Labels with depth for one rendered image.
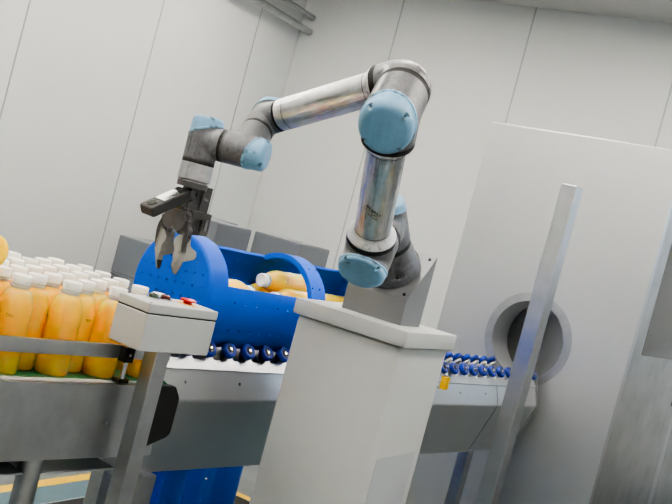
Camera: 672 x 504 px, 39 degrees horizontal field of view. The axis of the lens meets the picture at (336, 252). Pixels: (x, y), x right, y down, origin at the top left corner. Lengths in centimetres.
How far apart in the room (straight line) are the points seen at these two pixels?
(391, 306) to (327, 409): 30
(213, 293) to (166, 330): 38
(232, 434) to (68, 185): 434
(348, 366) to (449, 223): 529
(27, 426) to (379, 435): 82
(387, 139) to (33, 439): 93
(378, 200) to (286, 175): 627
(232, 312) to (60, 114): 432
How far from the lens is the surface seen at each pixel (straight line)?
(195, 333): 205
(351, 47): 828
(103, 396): 209
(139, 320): 196
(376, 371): 228
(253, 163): 213
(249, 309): 245
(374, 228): 212
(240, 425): 261
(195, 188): 217
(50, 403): 201
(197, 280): 237
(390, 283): 237
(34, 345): 197
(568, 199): 340
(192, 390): 240
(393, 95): 191
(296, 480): 241
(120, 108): 698
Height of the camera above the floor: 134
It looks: 1 degrees down
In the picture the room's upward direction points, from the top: 15 degrees clockwise
